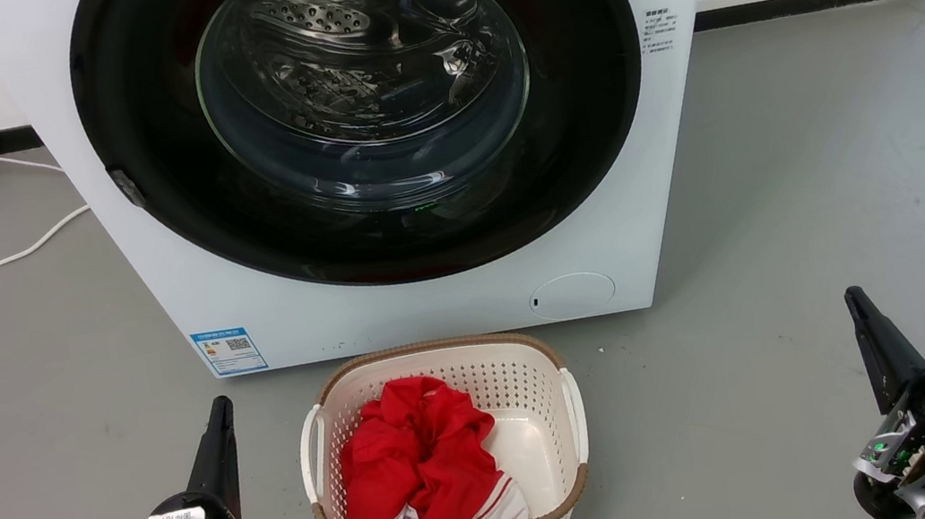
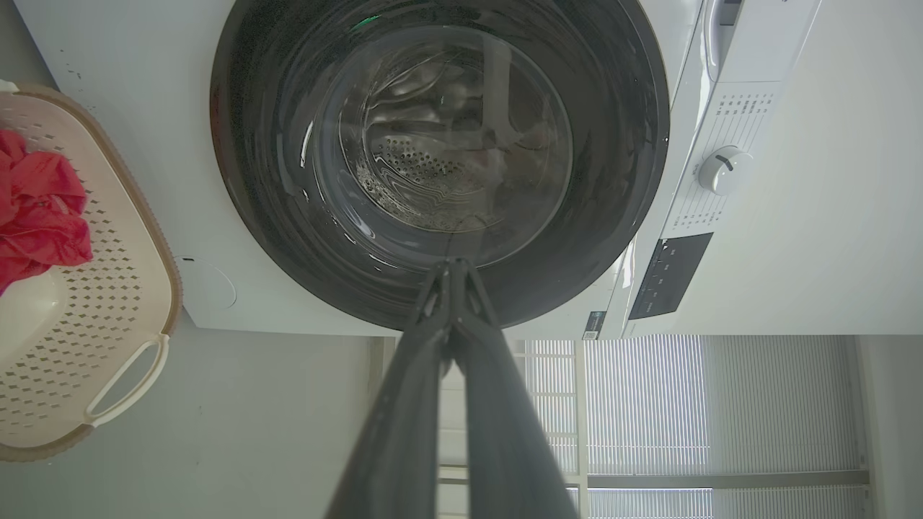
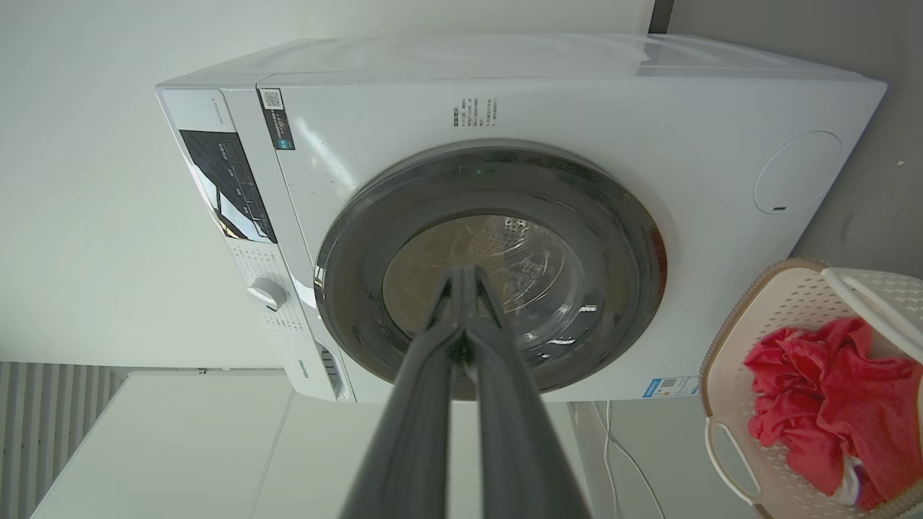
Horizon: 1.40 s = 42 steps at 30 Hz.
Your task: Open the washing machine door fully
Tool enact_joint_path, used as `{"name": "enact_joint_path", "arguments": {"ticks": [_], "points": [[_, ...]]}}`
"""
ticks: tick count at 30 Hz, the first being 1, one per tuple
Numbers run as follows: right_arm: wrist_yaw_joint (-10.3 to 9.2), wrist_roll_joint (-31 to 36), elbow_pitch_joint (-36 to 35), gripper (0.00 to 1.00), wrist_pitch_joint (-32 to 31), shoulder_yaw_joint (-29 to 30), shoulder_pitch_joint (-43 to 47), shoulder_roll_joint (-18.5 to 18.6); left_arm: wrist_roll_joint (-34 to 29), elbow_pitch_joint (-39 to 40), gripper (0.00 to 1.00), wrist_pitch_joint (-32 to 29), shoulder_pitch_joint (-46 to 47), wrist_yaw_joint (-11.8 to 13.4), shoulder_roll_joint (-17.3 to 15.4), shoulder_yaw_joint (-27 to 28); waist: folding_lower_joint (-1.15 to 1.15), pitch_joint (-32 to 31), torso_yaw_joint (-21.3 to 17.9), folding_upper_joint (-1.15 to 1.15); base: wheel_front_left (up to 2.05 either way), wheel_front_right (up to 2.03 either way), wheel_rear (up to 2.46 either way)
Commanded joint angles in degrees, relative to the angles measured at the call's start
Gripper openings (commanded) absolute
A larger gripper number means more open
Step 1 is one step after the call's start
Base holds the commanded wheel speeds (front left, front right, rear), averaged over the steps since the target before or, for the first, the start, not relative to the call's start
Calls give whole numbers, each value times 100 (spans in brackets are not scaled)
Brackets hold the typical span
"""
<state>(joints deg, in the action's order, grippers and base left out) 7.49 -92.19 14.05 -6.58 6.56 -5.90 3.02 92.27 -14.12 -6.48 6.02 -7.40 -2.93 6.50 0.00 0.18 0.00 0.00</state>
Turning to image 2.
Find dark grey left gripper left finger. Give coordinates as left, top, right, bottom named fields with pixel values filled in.
left=326, top=261, right=454, bottom=519

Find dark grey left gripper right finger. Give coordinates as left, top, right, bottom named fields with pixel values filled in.
left=453, top=259, right=580, bottom=519

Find round black glass washer door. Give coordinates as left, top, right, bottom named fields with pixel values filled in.
left=209, top=0, right=671, bottom=331

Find white washing machine body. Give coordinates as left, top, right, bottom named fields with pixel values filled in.
left=13, top=0, right=823, bottom=341

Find white window blinds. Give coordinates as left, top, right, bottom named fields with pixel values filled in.
left=516, top=335, right=870, bottom=519

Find black washer display panel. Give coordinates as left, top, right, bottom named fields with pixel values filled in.
left=627, top=232, right=715, bottom=321

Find round white filter cover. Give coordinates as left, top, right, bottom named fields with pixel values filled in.
left=177, top=256, right=237, bottom=312

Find perforated steel washer drum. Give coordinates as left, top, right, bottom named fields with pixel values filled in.
left=339, top=43, right=574, bottom=233

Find cream perforated laundry basket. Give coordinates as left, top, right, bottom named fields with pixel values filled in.
left=0, top=81, right=182, bottom=462

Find white program dial knob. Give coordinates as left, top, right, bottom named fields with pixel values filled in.
left=698, top=146, right=754, bottom=195

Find red garment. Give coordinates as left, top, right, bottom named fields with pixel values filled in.
left=0, top=128, right=94, bottom=295

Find white detergent drawer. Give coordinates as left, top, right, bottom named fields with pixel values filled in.
left=703, top=0, right=743, bottom=84

